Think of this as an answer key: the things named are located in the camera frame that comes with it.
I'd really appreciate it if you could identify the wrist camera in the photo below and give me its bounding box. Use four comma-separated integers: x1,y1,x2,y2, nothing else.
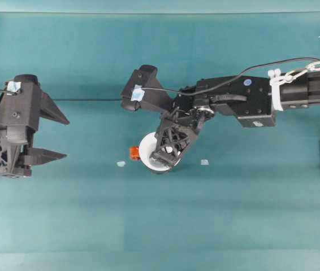
119,64,178,113
0,73,41,128

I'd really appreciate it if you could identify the blue-green backdrop cloth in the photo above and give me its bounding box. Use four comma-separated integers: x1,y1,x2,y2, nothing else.
0,0,320,14

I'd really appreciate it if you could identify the blue-green table cloth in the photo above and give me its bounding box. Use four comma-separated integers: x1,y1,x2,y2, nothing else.
0,11,320,271

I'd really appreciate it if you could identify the white paper cup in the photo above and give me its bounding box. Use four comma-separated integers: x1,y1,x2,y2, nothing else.
139,132,181,176

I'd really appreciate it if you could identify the black cup holder red handle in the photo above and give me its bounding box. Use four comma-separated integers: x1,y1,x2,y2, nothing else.
129,141,181,177

